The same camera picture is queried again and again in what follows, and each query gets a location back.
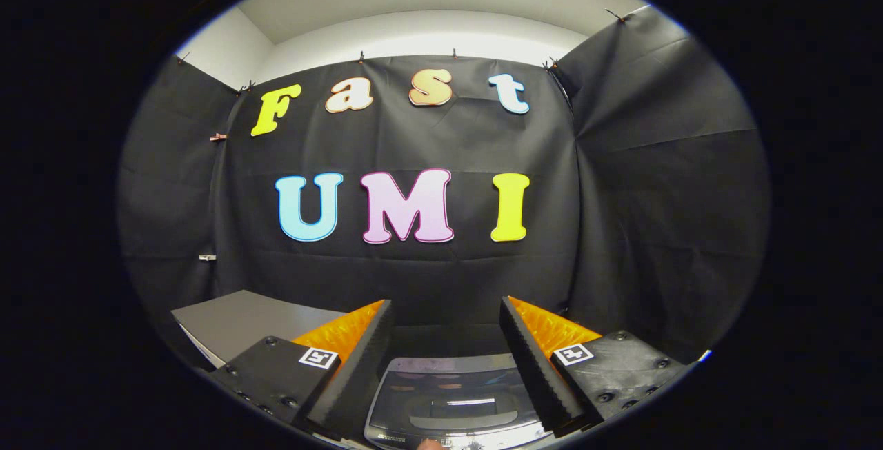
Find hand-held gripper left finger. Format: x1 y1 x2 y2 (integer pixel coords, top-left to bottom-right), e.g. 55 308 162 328
207 300 394 441

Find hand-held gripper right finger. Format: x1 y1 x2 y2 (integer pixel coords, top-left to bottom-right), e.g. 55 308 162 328
500 296 694 438

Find grey washing machine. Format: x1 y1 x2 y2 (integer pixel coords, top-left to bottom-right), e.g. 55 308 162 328
362 352 556 450

